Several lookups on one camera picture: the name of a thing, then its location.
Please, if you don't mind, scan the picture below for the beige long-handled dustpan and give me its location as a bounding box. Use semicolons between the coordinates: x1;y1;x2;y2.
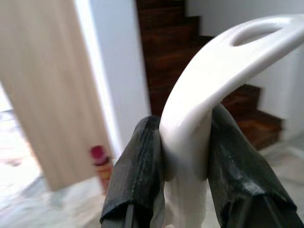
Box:
149;15;304;228

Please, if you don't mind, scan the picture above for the spray can with red cap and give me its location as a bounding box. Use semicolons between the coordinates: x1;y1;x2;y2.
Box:
89;145;114;196

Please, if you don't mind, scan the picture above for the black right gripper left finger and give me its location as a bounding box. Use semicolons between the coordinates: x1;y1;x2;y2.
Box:
99;115;166;228

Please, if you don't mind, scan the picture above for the dark brown wooden staircase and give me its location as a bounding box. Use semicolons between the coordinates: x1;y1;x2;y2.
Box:
134;0;285;152

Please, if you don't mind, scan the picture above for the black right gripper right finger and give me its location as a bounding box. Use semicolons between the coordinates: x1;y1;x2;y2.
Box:
206;103;298;228

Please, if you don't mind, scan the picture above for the light wooden door panel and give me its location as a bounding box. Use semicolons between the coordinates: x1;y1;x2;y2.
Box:
0;0;115;192

